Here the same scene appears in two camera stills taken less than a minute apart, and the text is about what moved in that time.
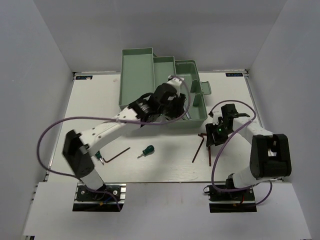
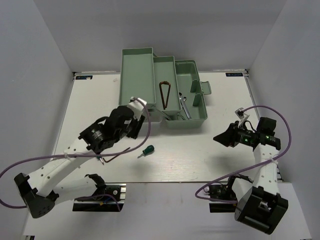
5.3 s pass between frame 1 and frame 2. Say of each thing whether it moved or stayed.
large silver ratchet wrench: stayed
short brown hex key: moved
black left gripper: moved
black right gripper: moved
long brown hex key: moved
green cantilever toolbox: stayed
